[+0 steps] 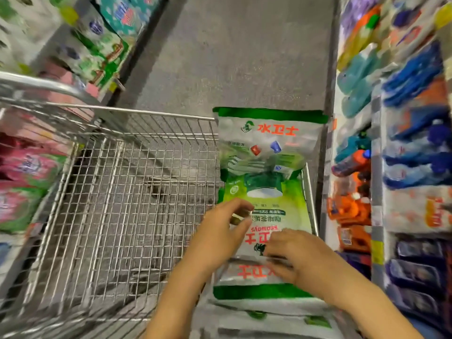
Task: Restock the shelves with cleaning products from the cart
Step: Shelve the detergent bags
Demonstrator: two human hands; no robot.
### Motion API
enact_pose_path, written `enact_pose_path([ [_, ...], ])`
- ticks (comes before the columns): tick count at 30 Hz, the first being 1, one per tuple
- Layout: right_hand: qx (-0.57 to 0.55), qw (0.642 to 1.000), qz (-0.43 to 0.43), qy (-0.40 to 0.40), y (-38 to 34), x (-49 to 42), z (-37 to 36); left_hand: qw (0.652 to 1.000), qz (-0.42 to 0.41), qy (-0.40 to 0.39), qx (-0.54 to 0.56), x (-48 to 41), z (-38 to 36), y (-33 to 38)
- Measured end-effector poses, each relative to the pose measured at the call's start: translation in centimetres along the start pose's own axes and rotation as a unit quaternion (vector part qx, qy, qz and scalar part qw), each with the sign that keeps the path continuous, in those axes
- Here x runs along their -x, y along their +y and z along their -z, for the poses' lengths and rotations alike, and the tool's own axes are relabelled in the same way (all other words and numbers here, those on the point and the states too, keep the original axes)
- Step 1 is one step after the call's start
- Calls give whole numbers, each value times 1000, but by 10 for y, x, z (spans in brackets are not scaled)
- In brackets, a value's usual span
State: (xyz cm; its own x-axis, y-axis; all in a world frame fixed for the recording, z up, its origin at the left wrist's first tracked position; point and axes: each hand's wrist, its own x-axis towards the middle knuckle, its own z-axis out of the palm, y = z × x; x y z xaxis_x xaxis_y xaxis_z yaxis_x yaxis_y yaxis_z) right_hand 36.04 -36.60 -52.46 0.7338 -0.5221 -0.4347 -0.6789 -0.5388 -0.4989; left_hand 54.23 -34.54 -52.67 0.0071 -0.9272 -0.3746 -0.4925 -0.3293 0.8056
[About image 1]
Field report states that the person's right hand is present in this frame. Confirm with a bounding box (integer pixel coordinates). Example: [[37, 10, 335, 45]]
[[263, 229, 354, 297]]

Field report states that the stack of pink detergent pouches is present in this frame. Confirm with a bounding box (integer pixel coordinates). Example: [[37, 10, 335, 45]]
[[0, 130, 68, 234]]

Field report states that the cluster of blue cleaner bottles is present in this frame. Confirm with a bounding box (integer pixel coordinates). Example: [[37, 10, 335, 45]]
[[381, 42, 452, 191]]

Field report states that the cluster of teal cleaner bottles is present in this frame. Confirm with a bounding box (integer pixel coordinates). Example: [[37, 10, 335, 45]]
[[338, 49, 386, 117]]

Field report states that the grey shopping cart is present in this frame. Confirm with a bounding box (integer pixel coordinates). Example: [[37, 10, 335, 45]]
[[0, 70, 333, 339]]

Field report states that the person's right forearm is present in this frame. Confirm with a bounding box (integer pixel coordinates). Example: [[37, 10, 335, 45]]
[[332, 268, 425, 339]]

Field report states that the row of teal blue pouches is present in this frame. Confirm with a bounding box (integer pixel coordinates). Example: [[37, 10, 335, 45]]
[[99, 0, 163, 36]]

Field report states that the store shelving with refill pouches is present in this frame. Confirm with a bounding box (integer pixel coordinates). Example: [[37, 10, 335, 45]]
[[0, 0, 163, 280]]

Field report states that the row of green white pouches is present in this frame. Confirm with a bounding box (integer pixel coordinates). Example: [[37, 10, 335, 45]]
[[56, 3, 131, 92]]

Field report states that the person's left hand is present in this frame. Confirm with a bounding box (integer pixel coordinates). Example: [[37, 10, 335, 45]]
[[185, 199, 254, 280]]

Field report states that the cluster of orange trigger sprayers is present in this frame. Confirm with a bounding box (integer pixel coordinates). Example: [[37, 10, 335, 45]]
[[327, 148, 373, 253]]

